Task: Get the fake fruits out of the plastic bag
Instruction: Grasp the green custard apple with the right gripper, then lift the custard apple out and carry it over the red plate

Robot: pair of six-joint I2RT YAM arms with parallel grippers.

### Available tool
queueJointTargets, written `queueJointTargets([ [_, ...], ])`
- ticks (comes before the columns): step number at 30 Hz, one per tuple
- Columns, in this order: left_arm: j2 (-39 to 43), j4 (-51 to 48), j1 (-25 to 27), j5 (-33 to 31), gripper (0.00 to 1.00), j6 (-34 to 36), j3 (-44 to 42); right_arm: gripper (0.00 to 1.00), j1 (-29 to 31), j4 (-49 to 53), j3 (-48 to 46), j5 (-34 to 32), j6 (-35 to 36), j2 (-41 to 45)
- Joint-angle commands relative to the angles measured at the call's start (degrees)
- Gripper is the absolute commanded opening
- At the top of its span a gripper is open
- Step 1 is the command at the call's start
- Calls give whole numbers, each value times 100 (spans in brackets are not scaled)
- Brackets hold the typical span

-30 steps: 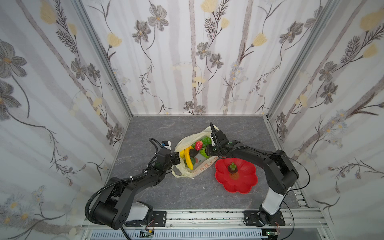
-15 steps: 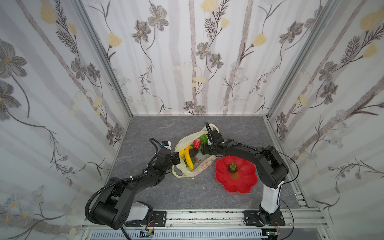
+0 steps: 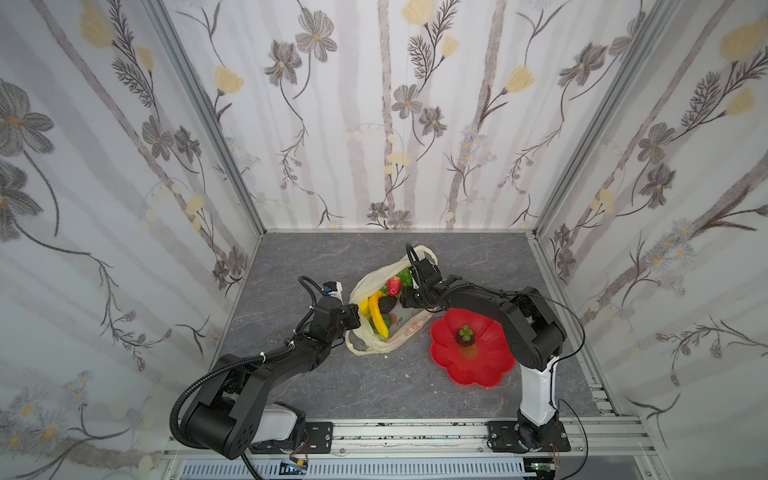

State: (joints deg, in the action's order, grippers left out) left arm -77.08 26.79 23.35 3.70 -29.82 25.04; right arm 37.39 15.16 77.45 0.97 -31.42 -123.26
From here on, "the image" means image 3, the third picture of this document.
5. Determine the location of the dark purple fake mangosteen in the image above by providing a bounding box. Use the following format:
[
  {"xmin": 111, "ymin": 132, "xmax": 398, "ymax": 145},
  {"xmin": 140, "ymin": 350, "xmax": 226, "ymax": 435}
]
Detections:
[{"xmin": 455, "ymin": 324, "xmax": 476, "ymax": 348}]

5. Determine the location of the red flower-shaped plastic plate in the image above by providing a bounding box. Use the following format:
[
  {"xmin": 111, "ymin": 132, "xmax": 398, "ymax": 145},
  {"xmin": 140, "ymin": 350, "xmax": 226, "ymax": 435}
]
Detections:
[{"xmin": 430, "ymin": 309, "xmax": 516, "ymax": 388}]

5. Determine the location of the dark fake avocado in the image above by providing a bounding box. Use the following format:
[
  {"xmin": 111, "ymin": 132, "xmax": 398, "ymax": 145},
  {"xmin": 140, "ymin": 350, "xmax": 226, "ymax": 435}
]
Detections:
[{"xmin": 378, "ymin": 295, "xmax": 398, "ymax": 315}]

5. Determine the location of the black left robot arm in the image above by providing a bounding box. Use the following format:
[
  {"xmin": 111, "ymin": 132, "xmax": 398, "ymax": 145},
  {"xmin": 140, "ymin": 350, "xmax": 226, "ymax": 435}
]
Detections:
[{"xmin": 169, "ymin": 296, "xmax": 361, "ymax": 460}]

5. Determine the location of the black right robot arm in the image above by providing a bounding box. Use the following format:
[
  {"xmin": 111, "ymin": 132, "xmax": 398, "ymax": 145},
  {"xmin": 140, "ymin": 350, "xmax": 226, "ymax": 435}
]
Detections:
[{"xmin": 406, "ymin": 247, "xmax": 567, "ymax": 429}]

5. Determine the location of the green fake grape bunch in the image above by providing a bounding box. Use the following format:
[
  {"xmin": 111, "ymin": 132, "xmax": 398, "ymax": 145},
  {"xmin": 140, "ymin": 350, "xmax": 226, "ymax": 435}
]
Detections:
[{"xmin": 397, "ymin": 267, "xmax": 413, "ymax": 287}]

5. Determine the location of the red fake strawberry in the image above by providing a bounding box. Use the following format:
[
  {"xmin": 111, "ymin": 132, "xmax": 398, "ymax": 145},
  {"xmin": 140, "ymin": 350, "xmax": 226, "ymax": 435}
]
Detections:
[{"xmin": 386, "ymin": 276, "xmax": 403, "ymax": 298}]

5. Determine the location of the yellow fake banana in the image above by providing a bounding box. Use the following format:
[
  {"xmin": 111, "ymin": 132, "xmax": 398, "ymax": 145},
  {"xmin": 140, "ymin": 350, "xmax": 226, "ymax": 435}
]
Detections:
[{"xmin": 368, "ymin": 290, "xmax": 389, "ymax": 338}]

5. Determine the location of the black corrugated cable conduit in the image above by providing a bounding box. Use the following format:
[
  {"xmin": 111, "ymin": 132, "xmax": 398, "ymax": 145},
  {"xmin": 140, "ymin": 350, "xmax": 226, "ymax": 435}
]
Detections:
[{"xmin": 168, "ymin": 350, "xmax": 295, "ymax": 480}]

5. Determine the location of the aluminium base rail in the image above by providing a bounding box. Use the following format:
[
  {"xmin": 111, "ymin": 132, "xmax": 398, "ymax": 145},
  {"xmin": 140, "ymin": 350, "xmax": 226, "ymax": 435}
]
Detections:
[{"xmin": 163, "ymin": 415, "xmax": 669, "ymax": 479}]

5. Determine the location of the aluminium frame post left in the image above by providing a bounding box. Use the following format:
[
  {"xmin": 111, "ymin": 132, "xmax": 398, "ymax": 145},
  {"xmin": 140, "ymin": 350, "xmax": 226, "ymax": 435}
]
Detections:
[{"xmin": 142, "ymin": 0, "xmax": 267, "ymax": 240}]

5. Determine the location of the aluminium frame post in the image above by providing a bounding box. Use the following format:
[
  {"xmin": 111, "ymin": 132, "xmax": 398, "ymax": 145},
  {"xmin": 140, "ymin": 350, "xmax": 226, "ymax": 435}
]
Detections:
[
  {"xmin": 142, "ymin": 0, "xmax": 267, "ymax": 240},
  {"xmin": 531, "ymin": 0, "xmax": 680, "ymax": 239}
]

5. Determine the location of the aluminium frame post right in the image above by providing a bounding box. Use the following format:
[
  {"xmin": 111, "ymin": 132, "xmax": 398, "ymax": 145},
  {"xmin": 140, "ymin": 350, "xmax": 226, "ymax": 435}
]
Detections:
[{"xmin": 531, "ymin": 0, "xmax": 680, "ymax": 239}]

